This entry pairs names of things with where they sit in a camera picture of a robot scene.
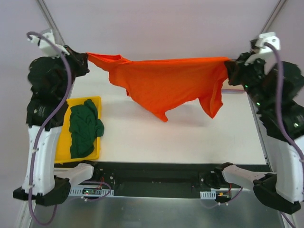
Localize right white cable duct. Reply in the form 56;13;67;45
199;191;217;200

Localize green t-shirt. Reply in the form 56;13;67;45
69;99;105;159

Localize folded pink t-shirt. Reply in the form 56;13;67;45
221;89;245;94

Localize aluminium frame post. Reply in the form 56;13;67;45
260;0;288;34
35;0;66;45

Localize white cable duct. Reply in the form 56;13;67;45
69;187;114;197
199;191;217;200

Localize yellow plastic bin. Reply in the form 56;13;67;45
55;96;102;164

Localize left aluminium frame post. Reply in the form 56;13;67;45
35;0;66;45

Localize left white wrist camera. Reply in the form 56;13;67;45
27;28;70;58

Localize orange t-shirt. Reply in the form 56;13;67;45
88;53;229;122

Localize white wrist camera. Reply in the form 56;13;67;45
27;28;70;58
245;32;281;66

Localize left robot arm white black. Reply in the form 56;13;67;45
13;45;101;207

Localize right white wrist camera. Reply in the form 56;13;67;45
245;32;281;66

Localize right aluminium frame post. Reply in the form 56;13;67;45
260;0;288;34

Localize left white cable duct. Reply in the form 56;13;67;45
69;187;114;197

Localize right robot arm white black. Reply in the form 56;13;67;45
214;53;304;214

